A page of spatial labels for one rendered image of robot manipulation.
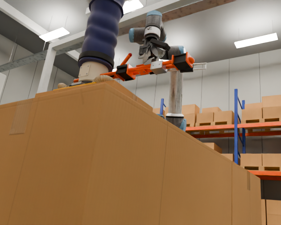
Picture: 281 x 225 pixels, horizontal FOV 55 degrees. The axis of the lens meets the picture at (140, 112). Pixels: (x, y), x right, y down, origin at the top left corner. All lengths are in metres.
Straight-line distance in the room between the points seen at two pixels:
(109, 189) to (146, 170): 0.09
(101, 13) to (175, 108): 0.92
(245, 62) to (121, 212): 10.83
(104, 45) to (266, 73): 9.37
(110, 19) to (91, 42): 0.21
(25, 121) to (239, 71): 10.67
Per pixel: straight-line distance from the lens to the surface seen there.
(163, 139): 0.50
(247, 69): 10.98
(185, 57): 1.35
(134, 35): 1.73
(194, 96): 11.18
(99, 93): 0.39
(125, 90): 1.39
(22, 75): 12.69
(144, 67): 1.45
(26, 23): 10.81
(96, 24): 1.79
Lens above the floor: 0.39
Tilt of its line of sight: 19 degrees up
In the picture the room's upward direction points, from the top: 7 degrees clockwise
